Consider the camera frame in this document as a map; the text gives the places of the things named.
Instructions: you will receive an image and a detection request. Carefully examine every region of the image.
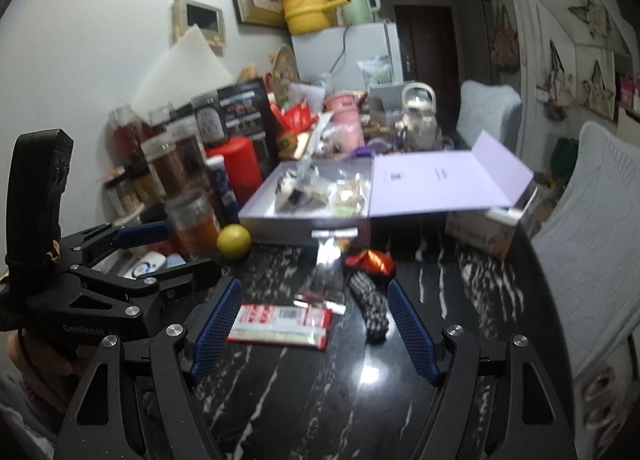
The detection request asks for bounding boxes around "row of cosmetic bottles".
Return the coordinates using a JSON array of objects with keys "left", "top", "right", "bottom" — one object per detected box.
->
[{"left": 617, "top": 72, "right": 640, "bottom": 113}]

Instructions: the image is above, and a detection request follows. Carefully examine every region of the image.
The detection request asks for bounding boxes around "printed cardboard box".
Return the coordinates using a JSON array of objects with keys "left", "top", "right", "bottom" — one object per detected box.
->
[{"left": 445, "top": 185, "right": 539, "bottom": 261}]

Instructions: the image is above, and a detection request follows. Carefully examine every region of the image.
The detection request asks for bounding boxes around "clear bag with cord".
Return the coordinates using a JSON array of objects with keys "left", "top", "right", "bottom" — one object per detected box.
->
[{"left": 330, "top": 172, "right": 371, "bottom": 219}]

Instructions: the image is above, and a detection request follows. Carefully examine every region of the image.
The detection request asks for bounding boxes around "cluster of food jars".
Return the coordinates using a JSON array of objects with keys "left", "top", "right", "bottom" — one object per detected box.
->
[{"left": 102, "top": 92, "right": 226, "bottom": 259}]

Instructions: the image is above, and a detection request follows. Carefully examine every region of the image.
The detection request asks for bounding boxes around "pink mug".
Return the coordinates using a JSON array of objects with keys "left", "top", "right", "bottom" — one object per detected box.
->
[{"left": 324, "top": 91, "right": 368, "bottom": 151}]

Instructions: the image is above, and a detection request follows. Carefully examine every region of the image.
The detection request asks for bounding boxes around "lavender gift box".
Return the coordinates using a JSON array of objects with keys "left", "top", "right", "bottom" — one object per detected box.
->
[{"left": 238, "top": 132, "right": 534, "bottom": 249}]

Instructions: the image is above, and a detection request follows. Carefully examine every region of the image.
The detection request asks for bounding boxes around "white printed paper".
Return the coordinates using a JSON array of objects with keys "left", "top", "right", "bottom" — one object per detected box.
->
[{"left": 289, "top": 82, "right": 326, "bottom": 108}]

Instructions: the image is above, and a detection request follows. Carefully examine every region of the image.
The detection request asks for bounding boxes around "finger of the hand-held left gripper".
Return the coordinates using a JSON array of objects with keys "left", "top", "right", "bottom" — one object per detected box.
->
[
  {"left": 55, "top": 221, "right": 172, "bottom": 267},
  {"left": 70, "top": 259, "right": 224, "bottom": 301}
]

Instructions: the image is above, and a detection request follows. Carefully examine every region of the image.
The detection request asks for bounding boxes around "black printed food bag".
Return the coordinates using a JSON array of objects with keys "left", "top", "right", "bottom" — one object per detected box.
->
[{"left": 217, "top": 78, "right": 278, "bottom": 161}]

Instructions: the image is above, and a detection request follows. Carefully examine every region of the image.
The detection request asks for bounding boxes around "woven round fan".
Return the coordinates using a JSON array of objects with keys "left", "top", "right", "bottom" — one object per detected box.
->
[{"left": 267, "top": 44, "right": 300, "bottom": 93}]

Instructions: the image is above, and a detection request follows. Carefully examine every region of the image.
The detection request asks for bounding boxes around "pink slipper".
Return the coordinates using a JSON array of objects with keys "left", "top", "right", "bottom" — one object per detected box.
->
[{"left": 585, "top": 405, "right": 621, "bottom": 439}]

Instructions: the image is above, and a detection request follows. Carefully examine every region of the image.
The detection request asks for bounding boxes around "black power cable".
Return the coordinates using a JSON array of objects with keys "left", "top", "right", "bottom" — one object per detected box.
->
[{"left": 327, "top": 26, "right": 351, "bottom": 85}]

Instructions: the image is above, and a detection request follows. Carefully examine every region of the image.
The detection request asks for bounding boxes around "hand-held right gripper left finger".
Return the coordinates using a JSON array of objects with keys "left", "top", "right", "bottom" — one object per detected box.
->
[{"left": 54, "top": 276, "right": 244, "bottom": 460}]

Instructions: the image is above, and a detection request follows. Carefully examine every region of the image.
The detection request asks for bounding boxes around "red carton green label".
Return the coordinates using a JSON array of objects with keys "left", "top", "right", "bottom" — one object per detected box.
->
[{"left": 270, "top": 100, "right": 302, "bottom": 161}]

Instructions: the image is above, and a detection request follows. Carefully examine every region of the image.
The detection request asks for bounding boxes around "white rounded device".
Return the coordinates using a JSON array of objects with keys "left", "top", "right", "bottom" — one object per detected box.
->
[{"left": 122, "top": 252, "right": 167, "bottom": 281}]

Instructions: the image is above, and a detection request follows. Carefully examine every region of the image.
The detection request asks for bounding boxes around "cream tote bag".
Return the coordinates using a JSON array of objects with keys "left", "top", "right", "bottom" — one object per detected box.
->
[
  {"left": 582, "top": 60, "right": 616, "bottom": 121},
  {"left": 545, "top": 40, "right": 576, "bottom": 108}
]

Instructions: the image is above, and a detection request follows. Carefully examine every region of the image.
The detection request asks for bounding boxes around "red cylinder canister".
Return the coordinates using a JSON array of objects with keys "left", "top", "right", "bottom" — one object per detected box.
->
[{"left": 206, "top": 136, "right": 264, "bottom": 201}]

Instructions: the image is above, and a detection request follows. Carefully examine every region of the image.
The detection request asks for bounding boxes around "large chair with pale cover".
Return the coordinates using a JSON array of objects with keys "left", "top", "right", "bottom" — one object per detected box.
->
[{"left": 530, "top": 121, "right": 640, "bottom": 382}]

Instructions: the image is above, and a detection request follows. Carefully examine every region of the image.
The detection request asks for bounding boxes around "green floor bag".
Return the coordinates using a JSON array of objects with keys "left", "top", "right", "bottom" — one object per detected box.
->
[{"left": 551, "top": 137, "right": 579, "bottom": 169}]

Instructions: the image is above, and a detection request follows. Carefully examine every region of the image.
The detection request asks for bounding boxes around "red printed packet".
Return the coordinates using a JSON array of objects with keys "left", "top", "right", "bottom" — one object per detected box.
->
[{"left": 280, "top": 102, "right": 321, "bottom": 133}]

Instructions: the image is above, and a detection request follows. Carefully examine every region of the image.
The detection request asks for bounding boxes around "blue tube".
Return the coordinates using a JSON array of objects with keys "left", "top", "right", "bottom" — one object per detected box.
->
[{"left": 206, "top": 158, "right": 241, "bottom": 225}]

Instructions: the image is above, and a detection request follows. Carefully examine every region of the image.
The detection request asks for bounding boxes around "green white bag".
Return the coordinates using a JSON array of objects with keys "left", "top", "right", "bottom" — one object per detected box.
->
[{"left": 357, "top": 56, "right": 394, "bottom": 86}]

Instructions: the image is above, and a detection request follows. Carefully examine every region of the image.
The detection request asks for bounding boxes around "person's left hand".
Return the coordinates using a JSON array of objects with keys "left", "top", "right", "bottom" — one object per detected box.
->
[{"left": 7, "top": 335, "right": 97, "bottom": 411}]

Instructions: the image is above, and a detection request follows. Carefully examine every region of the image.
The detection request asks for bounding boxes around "person's left forearm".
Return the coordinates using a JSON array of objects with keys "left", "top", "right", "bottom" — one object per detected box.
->
[{"left": 0, "top": 370, "right": 66, "bottom": 447}]

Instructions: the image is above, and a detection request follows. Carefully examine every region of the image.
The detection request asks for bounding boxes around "black white gingham cloth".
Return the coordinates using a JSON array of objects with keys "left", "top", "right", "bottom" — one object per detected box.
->
[{"left": 347, "top": 271, "right": 390, "bottom": 343}]

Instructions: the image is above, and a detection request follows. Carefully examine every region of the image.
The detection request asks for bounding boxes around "yellow pot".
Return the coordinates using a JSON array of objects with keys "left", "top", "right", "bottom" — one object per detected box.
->
[{"left": 282, "top": 0, "right": 351, "bottom": 36}]

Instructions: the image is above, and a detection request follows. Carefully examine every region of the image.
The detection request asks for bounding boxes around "green electric kettle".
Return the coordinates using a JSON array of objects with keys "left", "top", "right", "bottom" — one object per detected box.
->
[{"left": 339, "top": 0, "right": 381, "bottom": 26}]

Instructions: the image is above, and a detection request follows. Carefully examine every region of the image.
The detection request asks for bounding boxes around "silver clear zip bag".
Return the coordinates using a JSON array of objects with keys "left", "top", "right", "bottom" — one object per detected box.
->
[{"left": 295, "top": 229, "right": 359, "bottom": 315}]

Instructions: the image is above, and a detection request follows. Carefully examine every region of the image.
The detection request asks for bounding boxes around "red snack packet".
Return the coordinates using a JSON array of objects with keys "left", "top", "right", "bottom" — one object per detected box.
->
[{"left": 227, "top": 304, "right": 334, "bottom": 351}]

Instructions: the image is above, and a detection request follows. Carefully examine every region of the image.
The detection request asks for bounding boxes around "red gold foil packet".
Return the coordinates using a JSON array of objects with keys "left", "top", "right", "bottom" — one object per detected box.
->
[{"left": 345, "top": 249, "right": 396, "bottom": 277}]

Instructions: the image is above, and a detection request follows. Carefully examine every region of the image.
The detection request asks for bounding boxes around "dark brown door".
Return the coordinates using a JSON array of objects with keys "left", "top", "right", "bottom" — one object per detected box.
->
[{"left": 394, "top": 4, "right": 461, "bottom": 113}]

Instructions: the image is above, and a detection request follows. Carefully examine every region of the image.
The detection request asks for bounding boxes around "white foam board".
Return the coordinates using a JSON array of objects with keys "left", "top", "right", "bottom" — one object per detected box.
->
[{"left": 131, "top": 24, "right": 236, "bottom": 113}]

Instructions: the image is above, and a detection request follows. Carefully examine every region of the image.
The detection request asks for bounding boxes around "white plush toy with glasses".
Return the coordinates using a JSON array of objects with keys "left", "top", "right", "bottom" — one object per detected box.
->
[{"left": 276, "top": 175, "right": 331, "bottom": 213}]

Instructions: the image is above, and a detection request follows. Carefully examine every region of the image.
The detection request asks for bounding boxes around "wall intercom panel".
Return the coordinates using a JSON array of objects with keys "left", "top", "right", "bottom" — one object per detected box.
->
[{"left": 172, "top": 0, "right": 227, "bottom": 53}]

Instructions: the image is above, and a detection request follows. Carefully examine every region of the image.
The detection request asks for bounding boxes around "brown hanging bag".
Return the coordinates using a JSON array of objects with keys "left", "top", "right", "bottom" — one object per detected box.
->
[{"left": 490, "top": 4, "right": 521, "bottom": 73}]

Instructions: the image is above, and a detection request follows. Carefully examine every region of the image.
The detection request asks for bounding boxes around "white fridge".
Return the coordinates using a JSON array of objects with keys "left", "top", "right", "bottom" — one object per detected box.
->
[{"left": 291, "top": 21, "right": 405, "bottom": 90}]

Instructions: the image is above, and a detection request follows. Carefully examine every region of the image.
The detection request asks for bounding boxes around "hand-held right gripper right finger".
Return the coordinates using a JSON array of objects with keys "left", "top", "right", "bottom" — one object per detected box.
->
[{"left": 387, "top": 280, "right": 577, "bottom": 460}]

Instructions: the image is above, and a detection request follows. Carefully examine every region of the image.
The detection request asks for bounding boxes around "beige slipper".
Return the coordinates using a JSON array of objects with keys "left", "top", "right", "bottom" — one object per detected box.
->
[{"left": 582, "top": 365, "right": 620, "bottom": 408}]

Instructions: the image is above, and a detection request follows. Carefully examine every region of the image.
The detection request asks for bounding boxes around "yellow lemon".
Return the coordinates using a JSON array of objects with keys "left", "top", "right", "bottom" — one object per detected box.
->
[{"left": 216, "top": 224, "right": 252, "bottom": 261}]

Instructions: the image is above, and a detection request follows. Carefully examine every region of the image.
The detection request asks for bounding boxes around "grey box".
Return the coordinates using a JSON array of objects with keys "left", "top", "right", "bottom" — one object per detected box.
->
[{"left": 369, "top": 82, "right": 406, "bottom": 115}]

